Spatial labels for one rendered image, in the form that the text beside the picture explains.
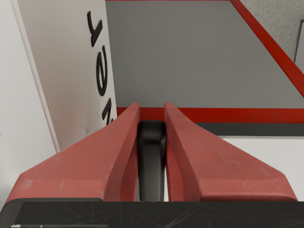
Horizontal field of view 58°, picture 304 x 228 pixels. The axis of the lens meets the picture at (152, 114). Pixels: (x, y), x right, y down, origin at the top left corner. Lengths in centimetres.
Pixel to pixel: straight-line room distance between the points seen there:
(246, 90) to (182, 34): 24
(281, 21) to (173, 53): 66
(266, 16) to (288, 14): 7
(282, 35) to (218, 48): 61
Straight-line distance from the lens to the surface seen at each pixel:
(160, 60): 50
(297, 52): 119
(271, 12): 111
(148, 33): 63
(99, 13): 16
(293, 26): 116
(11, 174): 27
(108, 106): 18
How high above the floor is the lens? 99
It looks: 53 degrees down
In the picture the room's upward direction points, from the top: 178 degrees counter-clockwise
